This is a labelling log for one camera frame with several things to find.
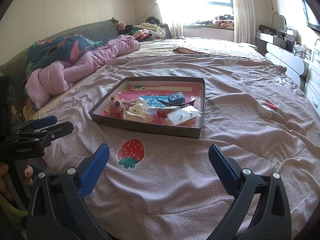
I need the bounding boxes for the pile of clothes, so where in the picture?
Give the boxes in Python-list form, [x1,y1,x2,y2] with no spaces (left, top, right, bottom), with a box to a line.
[117,16,172,42]

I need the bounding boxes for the person's left hand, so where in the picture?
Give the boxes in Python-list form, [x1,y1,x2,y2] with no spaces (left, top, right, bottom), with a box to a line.
[0,162,34,202]

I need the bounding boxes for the pink and floral quilt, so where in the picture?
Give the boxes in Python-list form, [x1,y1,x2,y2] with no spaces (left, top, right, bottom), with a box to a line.
[24,35,140,111]

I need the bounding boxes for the large cream cloud hair claw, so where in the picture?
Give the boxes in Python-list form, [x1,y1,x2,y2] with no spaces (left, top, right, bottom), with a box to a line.
[123,104,153,123]

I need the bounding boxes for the polka dot bow hair accessory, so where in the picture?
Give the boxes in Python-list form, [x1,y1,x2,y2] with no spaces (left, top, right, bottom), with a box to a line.
[121,99,137,111]

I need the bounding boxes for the pink fuzzy strawberry hair clip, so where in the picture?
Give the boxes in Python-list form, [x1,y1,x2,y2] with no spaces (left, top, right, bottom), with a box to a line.
[106,96,126,119]

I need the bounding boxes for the white curtain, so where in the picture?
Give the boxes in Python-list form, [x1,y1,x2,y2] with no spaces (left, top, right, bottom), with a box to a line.
[233,0,255,44]

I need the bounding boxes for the pink bed cover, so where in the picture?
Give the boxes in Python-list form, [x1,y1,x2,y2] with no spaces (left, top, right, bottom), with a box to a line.
[35,39,319,239]

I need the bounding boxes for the cream flower pearl hair claw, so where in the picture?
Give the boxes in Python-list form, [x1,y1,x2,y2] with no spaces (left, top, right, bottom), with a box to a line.
[135,97,148,108]

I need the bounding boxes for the shallow cardboard tray pink bottom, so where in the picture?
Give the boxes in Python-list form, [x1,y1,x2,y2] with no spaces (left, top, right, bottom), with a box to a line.
[89,76,206,138]

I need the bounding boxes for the dark red hair clip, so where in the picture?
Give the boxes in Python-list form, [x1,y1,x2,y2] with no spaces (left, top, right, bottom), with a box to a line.
[155,97,198,108]

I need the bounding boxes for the yellow accessory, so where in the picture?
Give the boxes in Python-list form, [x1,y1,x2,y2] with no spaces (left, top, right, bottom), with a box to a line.
[156,108,171,118]

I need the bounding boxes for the window sill clutter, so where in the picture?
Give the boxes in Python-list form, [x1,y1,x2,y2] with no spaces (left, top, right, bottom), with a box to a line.
[195,15,234,29]

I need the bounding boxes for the white dresser with drawers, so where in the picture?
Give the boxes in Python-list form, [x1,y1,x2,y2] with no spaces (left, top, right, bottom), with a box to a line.
[255,30,319,112]

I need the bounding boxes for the earrings card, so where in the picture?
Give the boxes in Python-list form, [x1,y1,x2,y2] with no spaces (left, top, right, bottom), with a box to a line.
[167,106,202,126]

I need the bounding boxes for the small blue box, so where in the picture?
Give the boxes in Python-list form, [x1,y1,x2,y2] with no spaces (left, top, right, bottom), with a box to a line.
[168,92,185,105]

